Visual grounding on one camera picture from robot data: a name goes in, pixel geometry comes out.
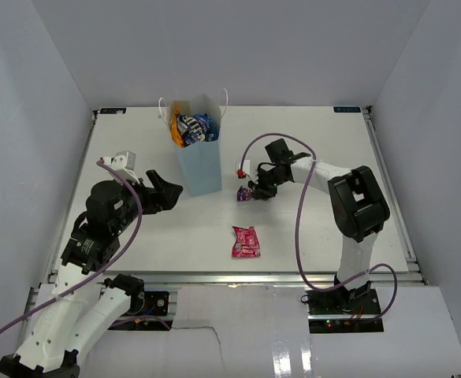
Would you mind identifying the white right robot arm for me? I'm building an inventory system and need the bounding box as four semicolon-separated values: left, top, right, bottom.
247;133;390;314

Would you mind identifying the light blue paper bag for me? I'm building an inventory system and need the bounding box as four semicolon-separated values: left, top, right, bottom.
158;94;225;197

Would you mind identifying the blue snack bag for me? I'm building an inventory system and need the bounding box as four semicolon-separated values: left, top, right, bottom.
176;113;219;146

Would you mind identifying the blue label left corner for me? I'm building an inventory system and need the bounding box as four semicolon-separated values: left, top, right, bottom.
99;107;127;115

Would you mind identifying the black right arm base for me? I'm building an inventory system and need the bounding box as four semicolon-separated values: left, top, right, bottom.
300;289;385;335

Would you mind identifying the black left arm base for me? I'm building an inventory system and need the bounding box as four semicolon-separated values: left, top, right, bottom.
110;291;172;331

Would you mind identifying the blue label corner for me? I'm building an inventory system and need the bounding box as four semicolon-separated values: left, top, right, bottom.
333;106;361;113
99;107;127;115

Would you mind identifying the aluminium front frame rail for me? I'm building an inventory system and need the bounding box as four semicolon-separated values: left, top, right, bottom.
36;269;428;288

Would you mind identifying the blue label right corner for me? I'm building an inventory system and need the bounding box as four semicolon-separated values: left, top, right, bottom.
333;106;361;113

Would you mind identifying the red pink candy packet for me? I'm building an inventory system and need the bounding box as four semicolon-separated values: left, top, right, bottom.
232;226;261;258

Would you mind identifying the purple Skittles packet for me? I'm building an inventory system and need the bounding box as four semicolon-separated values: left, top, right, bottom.
236;186;255;202

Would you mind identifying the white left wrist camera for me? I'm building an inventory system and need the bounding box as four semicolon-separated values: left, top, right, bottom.
100;150;140;183

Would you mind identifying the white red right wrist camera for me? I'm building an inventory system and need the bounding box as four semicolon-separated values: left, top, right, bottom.
236;159;251;180

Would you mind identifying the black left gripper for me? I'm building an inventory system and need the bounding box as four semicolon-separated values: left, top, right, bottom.
113;169;183;234

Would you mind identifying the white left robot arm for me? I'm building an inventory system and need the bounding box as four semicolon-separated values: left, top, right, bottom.
0;170;183;377

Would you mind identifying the orange Kettle chips bag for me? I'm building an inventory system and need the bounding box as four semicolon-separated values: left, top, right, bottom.
170;104;186;149

